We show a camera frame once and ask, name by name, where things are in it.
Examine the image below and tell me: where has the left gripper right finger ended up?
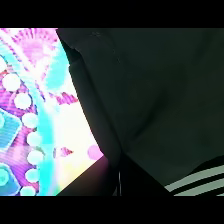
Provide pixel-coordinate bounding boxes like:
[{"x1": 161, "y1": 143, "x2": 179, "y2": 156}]
[{"x1": 119, "y1": 153, "x2": 172, "y2": 197}]

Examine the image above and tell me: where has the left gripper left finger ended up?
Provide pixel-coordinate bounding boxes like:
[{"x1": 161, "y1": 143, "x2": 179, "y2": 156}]
[{"x1": 57, "y1": 155, "x2": 120, "y2": 197}]

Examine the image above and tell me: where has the black garment with white stripes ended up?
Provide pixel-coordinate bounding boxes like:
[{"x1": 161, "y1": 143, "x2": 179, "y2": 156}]
[{"x1": 55, "y1": 27, "x2": 224, "y2": 197}]

